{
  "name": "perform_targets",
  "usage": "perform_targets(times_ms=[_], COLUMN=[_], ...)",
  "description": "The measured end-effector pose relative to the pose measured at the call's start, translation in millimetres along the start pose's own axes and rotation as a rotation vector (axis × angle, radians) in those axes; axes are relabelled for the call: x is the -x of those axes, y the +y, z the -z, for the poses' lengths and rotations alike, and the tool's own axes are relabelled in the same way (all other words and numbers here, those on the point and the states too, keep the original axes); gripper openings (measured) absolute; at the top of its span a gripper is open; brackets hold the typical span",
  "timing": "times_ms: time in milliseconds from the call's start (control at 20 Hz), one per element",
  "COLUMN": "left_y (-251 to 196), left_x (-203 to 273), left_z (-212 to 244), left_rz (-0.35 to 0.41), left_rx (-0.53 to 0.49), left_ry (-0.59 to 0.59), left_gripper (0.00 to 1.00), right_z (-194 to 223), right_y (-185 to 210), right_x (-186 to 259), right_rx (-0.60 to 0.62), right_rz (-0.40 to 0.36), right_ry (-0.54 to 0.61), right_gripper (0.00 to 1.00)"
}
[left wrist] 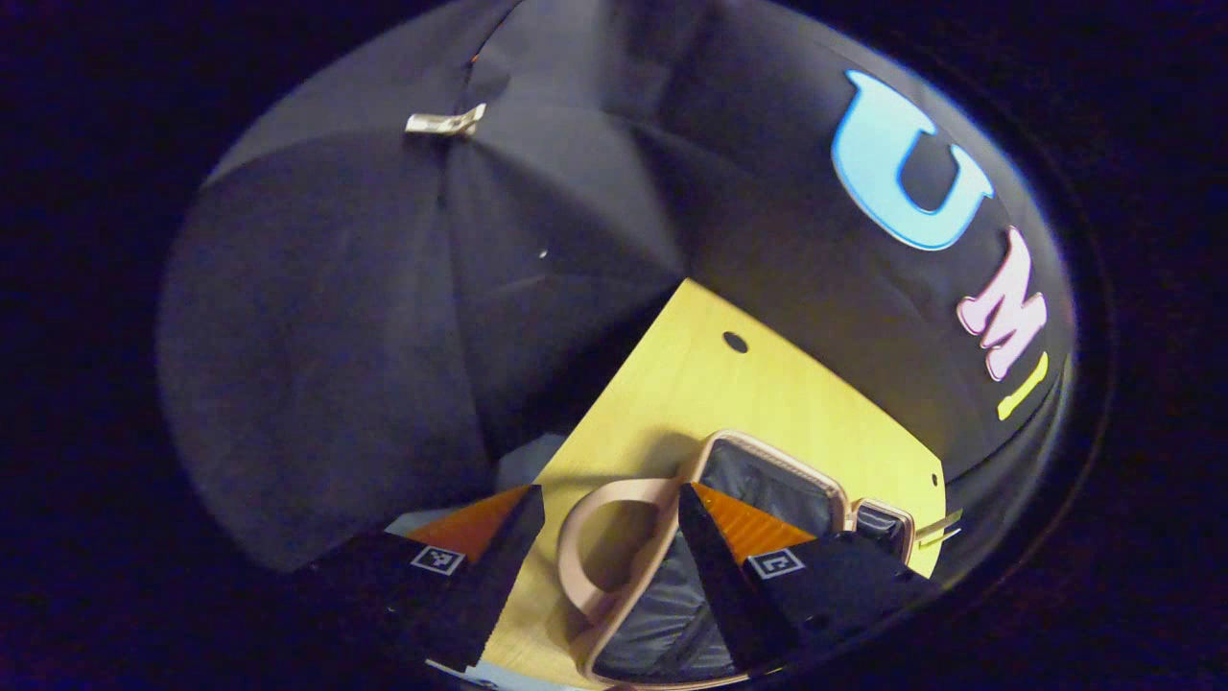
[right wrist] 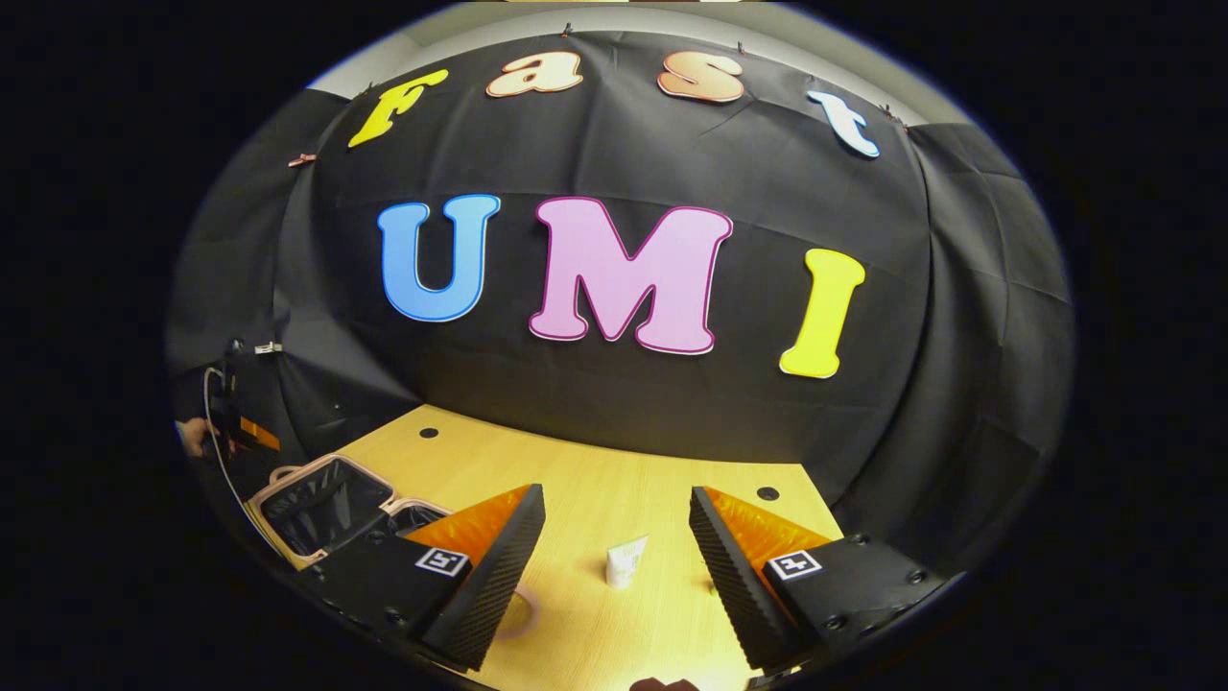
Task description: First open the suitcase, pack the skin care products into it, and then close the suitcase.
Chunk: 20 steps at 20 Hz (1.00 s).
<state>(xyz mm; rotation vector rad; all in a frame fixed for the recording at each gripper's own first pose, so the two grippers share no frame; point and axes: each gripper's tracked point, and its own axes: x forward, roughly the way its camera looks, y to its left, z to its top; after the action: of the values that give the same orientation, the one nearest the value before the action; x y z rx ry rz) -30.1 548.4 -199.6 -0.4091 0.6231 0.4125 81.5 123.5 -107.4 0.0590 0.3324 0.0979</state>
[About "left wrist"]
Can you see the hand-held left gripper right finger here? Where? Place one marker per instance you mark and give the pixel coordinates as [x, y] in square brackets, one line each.
[720, 576]

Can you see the white cloth clip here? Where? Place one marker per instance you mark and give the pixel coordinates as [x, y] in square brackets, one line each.
[444, 122]

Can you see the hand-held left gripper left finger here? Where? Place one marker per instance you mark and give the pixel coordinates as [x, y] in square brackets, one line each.
[499, 576]

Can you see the black backdrop cloth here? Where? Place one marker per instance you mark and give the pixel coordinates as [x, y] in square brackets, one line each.
[336, 336]

